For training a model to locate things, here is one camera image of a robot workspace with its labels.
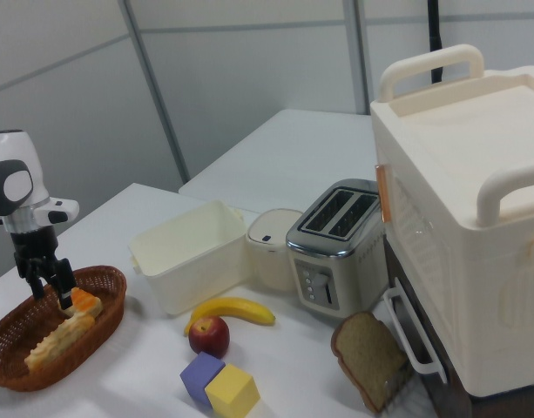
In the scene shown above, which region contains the cream silver two-slot toaster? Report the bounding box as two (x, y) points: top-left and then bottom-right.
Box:
(285, 178), (390, 321)

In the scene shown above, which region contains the yellow cube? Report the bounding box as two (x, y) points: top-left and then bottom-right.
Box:
(204, 363), (262, 418)

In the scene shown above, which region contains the brown bread slice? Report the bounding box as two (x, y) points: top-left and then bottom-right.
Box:
(331, 310), (409, 415)

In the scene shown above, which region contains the yellow banana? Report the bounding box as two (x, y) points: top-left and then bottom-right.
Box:
(183, 296), (277, 337)

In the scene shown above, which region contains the white box handle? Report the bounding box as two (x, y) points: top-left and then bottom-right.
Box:
(382, 277), (450, 386)

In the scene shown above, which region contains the brown wicker basket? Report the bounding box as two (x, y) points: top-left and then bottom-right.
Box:
(0, 265), (129, 393)

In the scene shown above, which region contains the white plastic container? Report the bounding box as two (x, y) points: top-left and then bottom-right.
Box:
(127, 199), (248, 316)

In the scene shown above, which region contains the black pole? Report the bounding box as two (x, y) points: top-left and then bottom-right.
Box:
(424, 0), (447, 84)

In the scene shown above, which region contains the orange white striped bread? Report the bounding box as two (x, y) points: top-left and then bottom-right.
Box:
(24, 313), (96, 373)

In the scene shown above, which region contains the cream toy cabinet with handles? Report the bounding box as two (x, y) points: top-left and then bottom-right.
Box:
(369, 43), (534, 400)

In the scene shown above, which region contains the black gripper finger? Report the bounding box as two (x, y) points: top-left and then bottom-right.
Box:
(48, 257), (75, 312)
(13, 254), (48, 302)

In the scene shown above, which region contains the purple cube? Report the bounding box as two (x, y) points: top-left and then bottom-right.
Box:
(179, 351), (227, 407)

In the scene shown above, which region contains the small white lidded bin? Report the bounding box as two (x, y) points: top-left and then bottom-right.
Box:
(245, 207), (305, 293)

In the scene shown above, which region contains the orange topped bread piece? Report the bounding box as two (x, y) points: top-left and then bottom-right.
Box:
(64, 287), (104, 319)

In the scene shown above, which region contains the red apple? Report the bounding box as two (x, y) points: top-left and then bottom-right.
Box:
(187, 315), (232, 360)

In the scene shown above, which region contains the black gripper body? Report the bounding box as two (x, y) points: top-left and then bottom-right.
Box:
(8, 227), (59, 273)

